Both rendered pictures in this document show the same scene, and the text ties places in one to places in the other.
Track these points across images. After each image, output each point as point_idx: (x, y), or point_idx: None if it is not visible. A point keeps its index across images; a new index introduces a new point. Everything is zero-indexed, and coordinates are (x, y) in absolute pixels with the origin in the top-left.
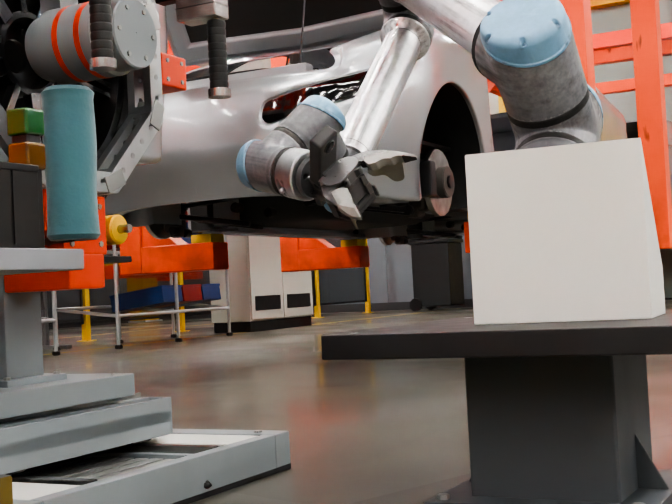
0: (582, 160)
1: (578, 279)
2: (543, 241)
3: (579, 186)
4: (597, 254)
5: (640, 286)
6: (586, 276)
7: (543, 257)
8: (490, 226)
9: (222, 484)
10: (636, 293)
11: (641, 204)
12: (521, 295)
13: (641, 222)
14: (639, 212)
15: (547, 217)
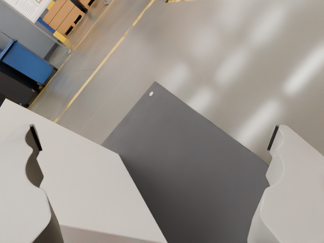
0: (14, 123)
1: (109, 168)
2: (87, 173)
3: (39, 136)
4: (91, 154)
5: (104, 149)
6: (106, 164)
7: (100, 178)
8: (77, 205)
9: None
10: (108, 152)
11: (57, 125)
12: (131, 201)
13: (69, 130)
14: (62, 128)
15: (66, 162)
